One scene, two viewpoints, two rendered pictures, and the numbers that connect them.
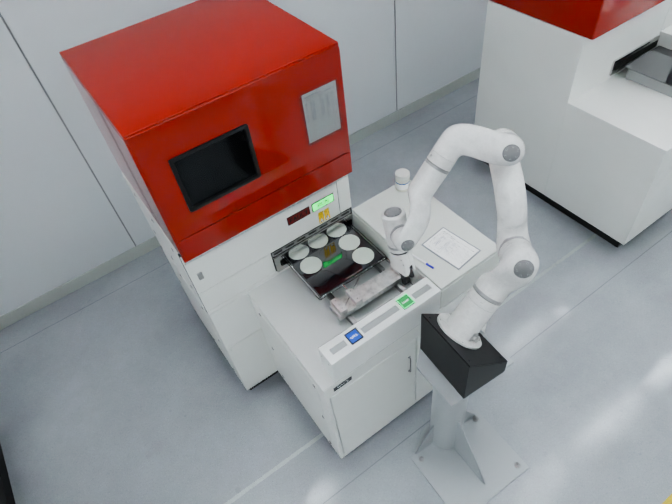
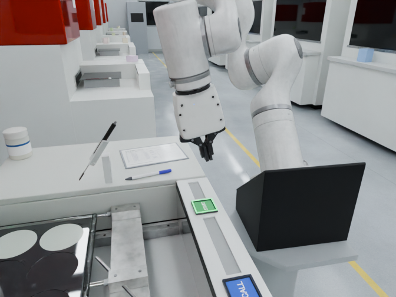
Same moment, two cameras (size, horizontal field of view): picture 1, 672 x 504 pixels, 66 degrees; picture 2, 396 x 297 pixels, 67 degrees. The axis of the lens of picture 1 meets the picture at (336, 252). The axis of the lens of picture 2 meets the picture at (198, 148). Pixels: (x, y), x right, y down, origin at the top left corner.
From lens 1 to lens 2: 1.73 m
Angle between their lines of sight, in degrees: 63
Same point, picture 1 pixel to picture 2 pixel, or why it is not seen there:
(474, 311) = (291, 128)
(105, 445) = not seen: outside the picture
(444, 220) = (111, 148)
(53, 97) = not seen: outside the picture
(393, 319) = (229, 227)
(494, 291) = (287, 95)
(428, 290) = (200, 184)
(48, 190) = not seen: outside the picture
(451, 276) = (193, 164)
